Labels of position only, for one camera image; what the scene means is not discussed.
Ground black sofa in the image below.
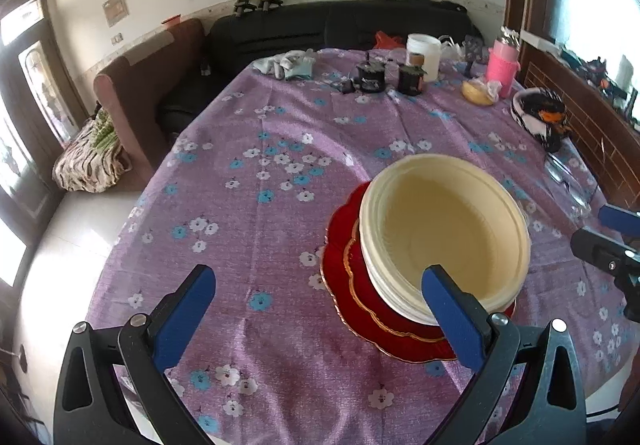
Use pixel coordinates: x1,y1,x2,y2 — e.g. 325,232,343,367
159,0,483,146

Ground bagged yellow food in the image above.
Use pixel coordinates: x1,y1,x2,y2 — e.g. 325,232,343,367
461,77,502,106

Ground wooden glass door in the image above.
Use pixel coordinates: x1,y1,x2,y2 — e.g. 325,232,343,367
0,0,66,220

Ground large red glass plate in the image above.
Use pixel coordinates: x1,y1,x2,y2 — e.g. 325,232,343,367
320,182,516,363

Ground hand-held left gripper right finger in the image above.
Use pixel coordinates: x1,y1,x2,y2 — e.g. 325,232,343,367
421,264,588,445

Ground striped blanket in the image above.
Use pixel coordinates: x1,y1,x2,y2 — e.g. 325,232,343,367
52,107,132,193

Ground black can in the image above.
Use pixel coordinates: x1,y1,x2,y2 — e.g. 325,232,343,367
397,65,428,96
353,62,388,93

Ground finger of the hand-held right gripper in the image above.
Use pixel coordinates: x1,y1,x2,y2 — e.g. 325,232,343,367
598,204,640,231
571,227,640,276

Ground clear plastic bag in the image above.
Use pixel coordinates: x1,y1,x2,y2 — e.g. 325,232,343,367
545,150,601,220

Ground red plastic bag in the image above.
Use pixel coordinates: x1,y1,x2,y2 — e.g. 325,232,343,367
375,31,405,50

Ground small red glass plate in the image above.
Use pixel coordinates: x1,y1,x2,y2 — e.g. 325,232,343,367
344,220,516,343

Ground brick pattern wooden cabinet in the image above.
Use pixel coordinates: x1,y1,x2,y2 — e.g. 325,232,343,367
520,30,640,220

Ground grey gloves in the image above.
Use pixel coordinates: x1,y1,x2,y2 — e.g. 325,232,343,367
252,50,317,82

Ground white plastic jar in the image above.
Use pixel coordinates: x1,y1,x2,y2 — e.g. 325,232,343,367
406,33,443,82

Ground cream plastic bowl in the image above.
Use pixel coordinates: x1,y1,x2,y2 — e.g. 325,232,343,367
359,154,532,318
370,270,516,327

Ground brown armchair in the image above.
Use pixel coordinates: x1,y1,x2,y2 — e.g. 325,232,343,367
93,18,206,193

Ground wall plaque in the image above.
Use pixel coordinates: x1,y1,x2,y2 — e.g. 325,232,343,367
102,0,128,26

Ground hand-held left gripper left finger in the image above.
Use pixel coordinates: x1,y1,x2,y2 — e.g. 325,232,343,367
52,264,217,445

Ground purple floral tablecloth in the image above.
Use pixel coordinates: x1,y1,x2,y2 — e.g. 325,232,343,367
85,46,640,445

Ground pink bottle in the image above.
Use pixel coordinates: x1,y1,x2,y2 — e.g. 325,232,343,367
487,27,522,98

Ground floral pouch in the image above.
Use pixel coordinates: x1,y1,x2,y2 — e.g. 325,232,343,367
465,36,488,76

